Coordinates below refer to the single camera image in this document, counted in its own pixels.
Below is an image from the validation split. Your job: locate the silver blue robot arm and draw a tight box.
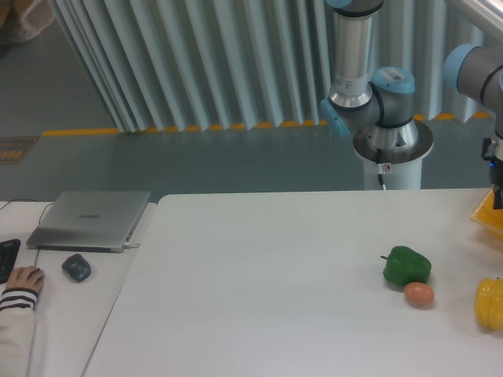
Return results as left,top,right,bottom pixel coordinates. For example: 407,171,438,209
321,1,502,210

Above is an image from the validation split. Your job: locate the yellow bell pepper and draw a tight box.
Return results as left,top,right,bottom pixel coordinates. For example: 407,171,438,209
475,278,502,331

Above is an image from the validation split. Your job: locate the yellow plastic basket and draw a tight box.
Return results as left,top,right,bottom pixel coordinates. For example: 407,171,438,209
469,189,502,241

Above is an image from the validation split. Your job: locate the cardboard box in plastic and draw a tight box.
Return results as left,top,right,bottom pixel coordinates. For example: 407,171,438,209
1,1,56,46

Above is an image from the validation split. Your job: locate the brown egg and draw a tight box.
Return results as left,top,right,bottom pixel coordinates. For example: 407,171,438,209
404,282,435,307

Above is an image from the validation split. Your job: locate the black mouse cable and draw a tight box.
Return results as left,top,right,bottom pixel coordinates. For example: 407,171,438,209
0,198,54,268

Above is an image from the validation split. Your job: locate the green bell pepper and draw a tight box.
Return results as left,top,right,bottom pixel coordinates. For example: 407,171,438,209
381,245,431,287

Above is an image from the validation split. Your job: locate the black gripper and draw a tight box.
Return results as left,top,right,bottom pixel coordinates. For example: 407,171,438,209
481,137,502,210

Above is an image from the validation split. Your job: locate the striped cream sleeve forearm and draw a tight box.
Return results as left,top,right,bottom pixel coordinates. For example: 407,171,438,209
1,288,38,376

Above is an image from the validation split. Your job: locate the person's hand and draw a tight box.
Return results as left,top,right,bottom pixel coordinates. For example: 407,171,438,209
4,265,45,304

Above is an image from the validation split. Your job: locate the dark grey earbuds case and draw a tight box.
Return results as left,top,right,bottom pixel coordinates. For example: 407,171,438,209
61,254,92,283

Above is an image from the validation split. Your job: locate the white folding partition screen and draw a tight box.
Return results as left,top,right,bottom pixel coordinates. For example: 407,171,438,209
52,1,502,133

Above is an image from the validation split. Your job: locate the silver closed laptop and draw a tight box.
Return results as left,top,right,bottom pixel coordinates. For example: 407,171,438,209
26,191,150,253

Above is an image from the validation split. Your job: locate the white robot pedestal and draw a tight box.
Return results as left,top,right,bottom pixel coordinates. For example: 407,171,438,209
353,119,433,190

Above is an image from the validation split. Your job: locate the black keyboard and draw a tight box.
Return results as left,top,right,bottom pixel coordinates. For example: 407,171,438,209
0,239,20,284

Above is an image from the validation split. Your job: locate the robot base cable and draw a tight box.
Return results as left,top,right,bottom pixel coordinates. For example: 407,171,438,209
375,147,388,191

